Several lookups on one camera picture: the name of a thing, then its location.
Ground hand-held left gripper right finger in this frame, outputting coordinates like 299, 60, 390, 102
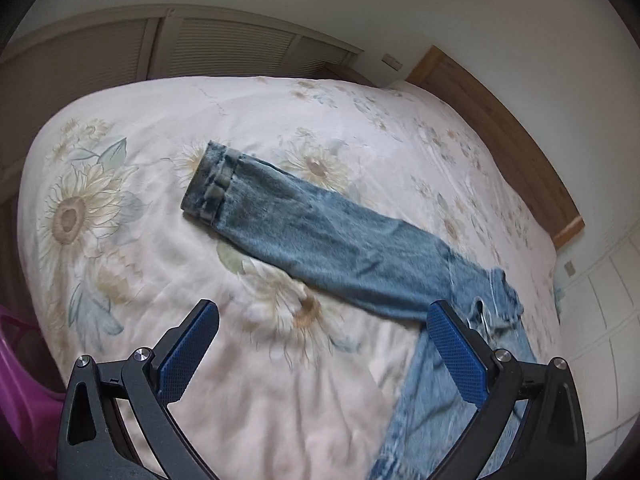
426, 300, 587, 480

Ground purple plastic basket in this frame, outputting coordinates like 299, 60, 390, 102
0, 303, 68, 471

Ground white panelled cabinet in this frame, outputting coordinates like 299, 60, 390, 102
552, 220, 640, 461

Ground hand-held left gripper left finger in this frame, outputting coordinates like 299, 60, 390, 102
56, 299, 221, 480

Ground floral sunflower bed cover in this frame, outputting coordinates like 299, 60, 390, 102
16, 76, 560, 480

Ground louvered closet doors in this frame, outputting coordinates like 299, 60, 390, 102
0, 4, 365, 171

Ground wooden headboard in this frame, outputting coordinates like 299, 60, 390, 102
404, 45, 586, 249

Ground blue denim jeans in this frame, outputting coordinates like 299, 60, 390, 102
181, 140, 543, 480

